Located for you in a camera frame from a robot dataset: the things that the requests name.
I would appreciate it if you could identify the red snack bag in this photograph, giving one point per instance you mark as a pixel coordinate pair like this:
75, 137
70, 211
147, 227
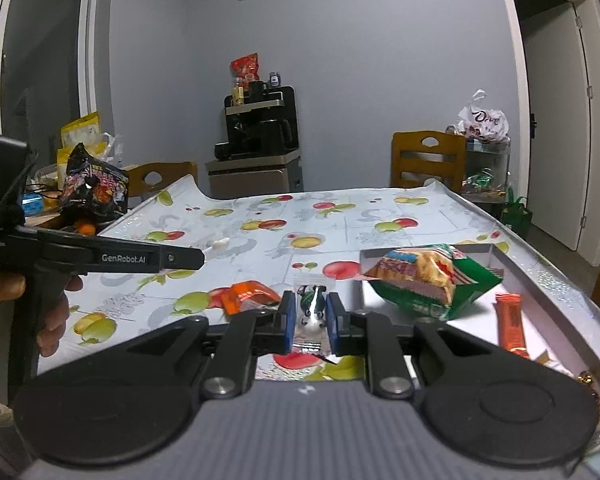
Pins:
245, 66

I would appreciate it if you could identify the black noodle bag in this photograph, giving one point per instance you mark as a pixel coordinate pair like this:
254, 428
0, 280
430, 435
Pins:
95, 185

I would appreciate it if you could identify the blue box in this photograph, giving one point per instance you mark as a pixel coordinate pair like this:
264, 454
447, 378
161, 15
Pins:
32, 204

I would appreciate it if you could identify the grey cabinet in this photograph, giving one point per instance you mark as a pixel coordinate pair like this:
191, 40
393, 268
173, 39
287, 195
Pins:
255, 177

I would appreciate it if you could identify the white door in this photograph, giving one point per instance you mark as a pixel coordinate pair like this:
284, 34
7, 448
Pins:
560, 125

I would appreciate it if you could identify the wooden chair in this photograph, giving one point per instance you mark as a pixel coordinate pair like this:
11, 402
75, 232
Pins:
425, 160
175, 175

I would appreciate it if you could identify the fruit print plastic tablecloth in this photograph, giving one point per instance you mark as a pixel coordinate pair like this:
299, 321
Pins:
330, 230

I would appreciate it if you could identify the black coffee machine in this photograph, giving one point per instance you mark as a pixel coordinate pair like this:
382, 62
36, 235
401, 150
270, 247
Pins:
260, 125

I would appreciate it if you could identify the yellow jar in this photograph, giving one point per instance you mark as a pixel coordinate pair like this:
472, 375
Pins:
238, 92

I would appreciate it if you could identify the orange snack packet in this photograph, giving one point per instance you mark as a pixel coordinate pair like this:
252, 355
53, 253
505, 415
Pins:
245, 296

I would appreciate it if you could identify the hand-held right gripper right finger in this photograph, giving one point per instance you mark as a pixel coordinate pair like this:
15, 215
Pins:
334, 324

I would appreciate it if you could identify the yellow bag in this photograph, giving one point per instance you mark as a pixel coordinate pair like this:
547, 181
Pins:
80, 132

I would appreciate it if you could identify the glass cart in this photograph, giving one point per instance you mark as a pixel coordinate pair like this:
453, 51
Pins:
485, 175

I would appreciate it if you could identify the clear plastic bag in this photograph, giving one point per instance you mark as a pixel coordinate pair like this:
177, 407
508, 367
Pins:
111, 147

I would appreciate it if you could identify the white cardboard box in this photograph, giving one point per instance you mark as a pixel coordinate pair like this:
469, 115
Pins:
540, 320

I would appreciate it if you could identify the green prawn cracker bag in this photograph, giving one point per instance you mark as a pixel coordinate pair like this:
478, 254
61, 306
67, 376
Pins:
430, 290

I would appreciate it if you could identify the orange bar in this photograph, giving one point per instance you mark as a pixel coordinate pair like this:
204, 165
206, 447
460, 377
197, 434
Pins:
512, 325

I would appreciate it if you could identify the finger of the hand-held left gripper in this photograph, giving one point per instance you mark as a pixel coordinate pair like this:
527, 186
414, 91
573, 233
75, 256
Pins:
185, 258

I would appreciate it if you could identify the person's left hand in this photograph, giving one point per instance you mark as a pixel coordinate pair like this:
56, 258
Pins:
60, 317

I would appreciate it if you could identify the white plastic bag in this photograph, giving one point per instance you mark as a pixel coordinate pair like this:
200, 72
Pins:
482, 120

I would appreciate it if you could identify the orange fruit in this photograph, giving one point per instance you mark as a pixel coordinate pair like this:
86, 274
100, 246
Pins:
86, 228

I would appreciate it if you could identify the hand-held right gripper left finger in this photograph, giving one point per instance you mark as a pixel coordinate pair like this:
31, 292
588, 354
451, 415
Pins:
287, 322

